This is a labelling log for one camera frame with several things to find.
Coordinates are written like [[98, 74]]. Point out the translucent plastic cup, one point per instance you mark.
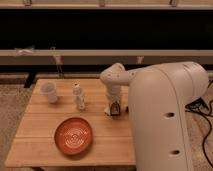
[[48, 90]]

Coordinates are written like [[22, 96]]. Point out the white plastic bottle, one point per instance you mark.
[[79, 96]]

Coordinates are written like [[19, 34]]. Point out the white sponge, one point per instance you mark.
[[107, 111]]

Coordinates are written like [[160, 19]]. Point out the orange ribbed plate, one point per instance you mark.
[[73, 136]]

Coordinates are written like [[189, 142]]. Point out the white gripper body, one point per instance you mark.
[[113, 100]]

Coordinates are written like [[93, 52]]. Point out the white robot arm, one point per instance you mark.
[[157, 97]]

